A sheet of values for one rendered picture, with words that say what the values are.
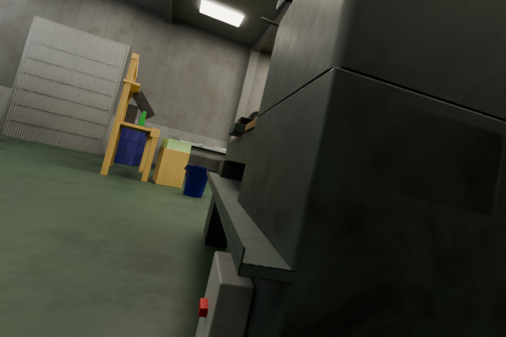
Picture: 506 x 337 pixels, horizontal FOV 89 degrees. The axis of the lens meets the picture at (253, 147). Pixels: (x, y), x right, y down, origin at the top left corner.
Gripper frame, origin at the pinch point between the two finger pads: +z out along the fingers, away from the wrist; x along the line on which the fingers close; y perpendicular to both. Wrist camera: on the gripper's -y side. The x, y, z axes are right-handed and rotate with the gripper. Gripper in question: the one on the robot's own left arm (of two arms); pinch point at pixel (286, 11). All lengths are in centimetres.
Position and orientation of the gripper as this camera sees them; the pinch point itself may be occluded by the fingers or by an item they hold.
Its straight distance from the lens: 122.5
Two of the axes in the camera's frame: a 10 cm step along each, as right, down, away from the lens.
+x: -8.7, -4.6, -1.6
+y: -2.0, 0.3, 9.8
